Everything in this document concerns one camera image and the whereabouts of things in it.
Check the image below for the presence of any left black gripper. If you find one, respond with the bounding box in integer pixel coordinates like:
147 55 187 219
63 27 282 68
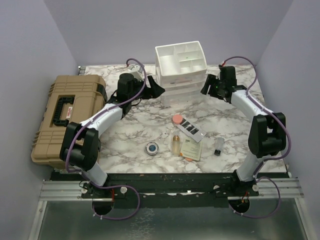
128 75 165 102

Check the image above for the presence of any frosted gold cap bottle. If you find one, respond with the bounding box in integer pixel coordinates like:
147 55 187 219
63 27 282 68
172 134 181 156

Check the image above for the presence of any clear vial black cap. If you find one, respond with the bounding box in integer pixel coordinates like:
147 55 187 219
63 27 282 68
214 137 225 156

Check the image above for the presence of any round blue lid jar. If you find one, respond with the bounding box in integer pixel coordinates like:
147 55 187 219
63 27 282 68
145 142 159 156

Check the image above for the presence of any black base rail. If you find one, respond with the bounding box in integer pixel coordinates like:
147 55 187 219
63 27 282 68
49 169 261 210

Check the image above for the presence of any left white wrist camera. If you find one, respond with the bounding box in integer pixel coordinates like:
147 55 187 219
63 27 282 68
127 64 144 82

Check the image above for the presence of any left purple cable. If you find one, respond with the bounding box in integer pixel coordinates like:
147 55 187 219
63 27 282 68
64 58 147 221

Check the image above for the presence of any tan hard tool case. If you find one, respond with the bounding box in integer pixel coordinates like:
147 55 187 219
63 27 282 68
31 74 107 169

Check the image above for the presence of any eyeshadow palette plastic sleeve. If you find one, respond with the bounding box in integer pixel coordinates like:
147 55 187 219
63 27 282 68
175 117 207 143

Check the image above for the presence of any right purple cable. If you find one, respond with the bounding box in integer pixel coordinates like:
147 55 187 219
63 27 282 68
219 56 293 219

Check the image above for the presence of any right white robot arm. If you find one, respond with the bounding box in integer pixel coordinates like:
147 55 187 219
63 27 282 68
200 65 287 196

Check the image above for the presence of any purple cable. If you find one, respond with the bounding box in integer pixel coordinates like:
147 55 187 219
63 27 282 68
219 56 293 219
64 58 147 221

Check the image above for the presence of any white makeup organizer with drawers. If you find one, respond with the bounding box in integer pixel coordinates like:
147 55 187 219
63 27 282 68
155 41 208 107

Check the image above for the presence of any pink round compact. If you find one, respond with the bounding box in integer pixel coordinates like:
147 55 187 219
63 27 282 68
172 114 184 125

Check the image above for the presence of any pink handled brush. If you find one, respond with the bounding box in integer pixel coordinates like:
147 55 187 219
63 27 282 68
170 77 193 85

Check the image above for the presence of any aluminium rail frame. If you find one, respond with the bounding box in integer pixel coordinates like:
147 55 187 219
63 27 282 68
29 173 313 240

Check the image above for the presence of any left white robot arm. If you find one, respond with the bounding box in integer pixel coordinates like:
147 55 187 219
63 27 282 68
59 73 165 198

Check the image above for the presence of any cream sachet with barcode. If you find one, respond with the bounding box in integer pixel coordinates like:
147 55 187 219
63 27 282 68
180 137 203 162

